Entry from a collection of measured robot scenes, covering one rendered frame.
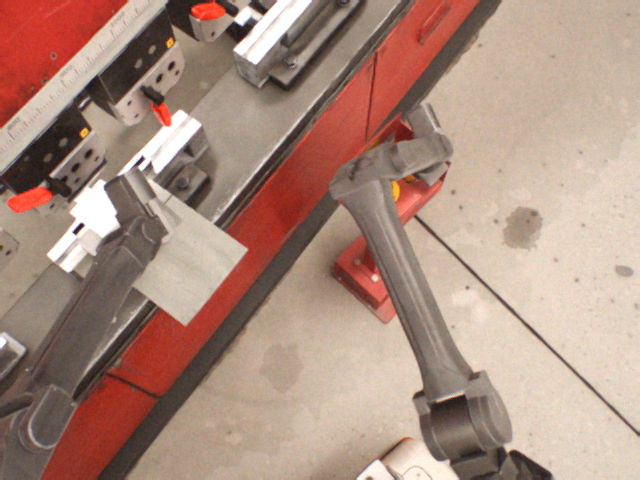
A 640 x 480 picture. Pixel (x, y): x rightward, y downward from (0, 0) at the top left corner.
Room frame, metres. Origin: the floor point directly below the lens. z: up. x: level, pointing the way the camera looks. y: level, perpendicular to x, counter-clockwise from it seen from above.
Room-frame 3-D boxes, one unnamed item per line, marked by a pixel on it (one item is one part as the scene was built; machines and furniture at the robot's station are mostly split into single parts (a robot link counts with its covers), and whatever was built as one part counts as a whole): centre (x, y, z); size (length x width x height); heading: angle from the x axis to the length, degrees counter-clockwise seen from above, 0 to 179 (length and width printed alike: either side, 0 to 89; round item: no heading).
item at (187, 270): (0.42, 0.29, 1.00); 0.26 x 0.18 x 0.01; 52
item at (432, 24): (1.22, -0.35, 0.58); 0.15 x 0.02 x 0.07; 142
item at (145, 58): (0.64, 0.30, 1.26); 0.15 x 0.09 x 0.17; 142
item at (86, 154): (0.49, 0.42, 1.26); 0.15 x 0.09 x 0.17; 142
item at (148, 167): (0.52, 0.40, 0.98); 0.20 x 0.03 x 0.03; 142
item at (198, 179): (0.50, 0.34, 0.89); 0.30 x 0.05 x 0.03; 142
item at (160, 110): (0.59, 0.26, 1.20); 0.04 x 0.02 x 0.10; 52
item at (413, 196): (0.65, -0.17, 0.75); 0.20 x 0.16 x 0.18; 135
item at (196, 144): (0.55, 0.37, 0.92); 0.39 x 0.06 x 0.10; 142
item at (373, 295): (0.63, -0.20, 0.06); 0.25 x 0.20 x 0.12; 45
